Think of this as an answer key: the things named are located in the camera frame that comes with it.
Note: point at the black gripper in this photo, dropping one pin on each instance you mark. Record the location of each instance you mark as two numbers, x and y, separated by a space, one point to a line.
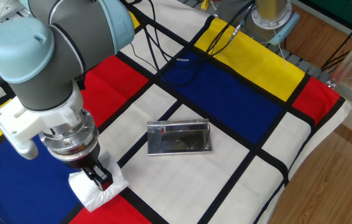
82 161

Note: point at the white toilet paper roll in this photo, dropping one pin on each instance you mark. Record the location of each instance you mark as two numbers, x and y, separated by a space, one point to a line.
86 193

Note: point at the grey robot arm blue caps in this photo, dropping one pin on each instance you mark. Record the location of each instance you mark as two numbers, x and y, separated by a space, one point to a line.
54 62

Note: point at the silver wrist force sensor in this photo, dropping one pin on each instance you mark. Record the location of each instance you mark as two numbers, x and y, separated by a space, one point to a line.
70 137

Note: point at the colour block grid tablecloth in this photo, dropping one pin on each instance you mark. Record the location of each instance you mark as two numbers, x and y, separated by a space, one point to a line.
219 96

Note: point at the yellow plastic clamp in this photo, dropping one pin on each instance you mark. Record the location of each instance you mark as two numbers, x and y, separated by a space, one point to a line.
205 4

